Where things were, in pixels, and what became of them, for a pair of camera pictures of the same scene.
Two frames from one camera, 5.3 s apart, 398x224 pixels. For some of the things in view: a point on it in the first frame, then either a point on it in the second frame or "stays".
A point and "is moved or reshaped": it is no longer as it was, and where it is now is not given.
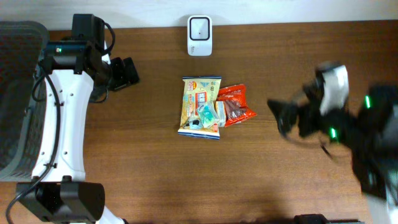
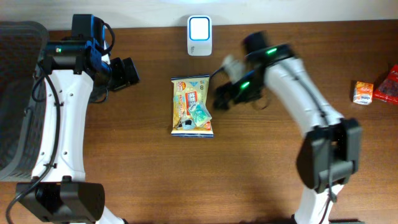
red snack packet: (234, 98) is moved or reshaped
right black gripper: (305, 113) to (224, 88)
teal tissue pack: (208, 114) to (200, 114)
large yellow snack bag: (198, 91) is moved or reshaped
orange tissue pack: (220, 111) to (362, 94)
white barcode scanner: (199, 38) stays
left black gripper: (125, 77) stays
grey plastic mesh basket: (23, 119) stays
